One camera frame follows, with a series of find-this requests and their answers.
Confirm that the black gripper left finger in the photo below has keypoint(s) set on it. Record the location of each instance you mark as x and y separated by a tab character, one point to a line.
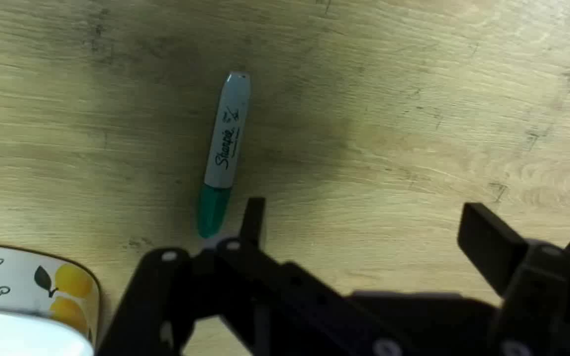
277	297

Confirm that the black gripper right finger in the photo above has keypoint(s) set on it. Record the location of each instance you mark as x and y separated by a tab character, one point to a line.
542	297

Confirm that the green Sharpie marker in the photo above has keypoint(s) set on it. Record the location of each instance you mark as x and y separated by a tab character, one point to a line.
224	141

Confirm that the white bowl with lemon print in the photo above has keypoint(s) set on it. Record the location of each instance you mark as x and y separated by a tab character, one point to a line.
14	297

